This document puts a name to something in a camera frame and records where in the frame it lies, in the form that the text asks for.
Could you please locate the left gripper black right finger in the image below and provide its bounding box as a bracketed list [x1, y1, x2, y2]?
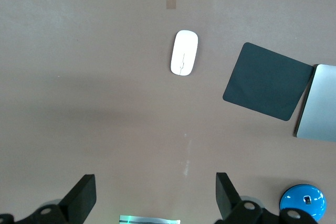
[215, 173, 279, 224]

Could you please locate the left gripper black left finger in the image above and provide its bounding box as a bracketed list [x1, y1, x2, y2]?
[15, 174, 97, 224]

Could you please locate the white computer mouse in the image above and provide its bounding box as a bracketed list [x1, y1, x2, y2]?
[170, 29, 199, 77]

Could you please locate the black mouse pad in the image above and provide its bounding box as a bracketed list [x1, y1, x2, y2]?
[222, 42, 315, 122]

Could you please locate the blue desk lamp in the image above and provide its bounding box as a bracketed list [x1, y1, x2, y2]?
[279, 184, 328, 222]

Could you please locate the silver closed laptop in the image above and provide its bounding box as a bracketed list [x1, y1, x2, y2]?
[293, 63, 336, 143]

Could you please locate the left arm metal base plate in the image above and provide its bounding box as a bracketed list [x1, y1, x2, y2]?
[119, 215, 181, 224]

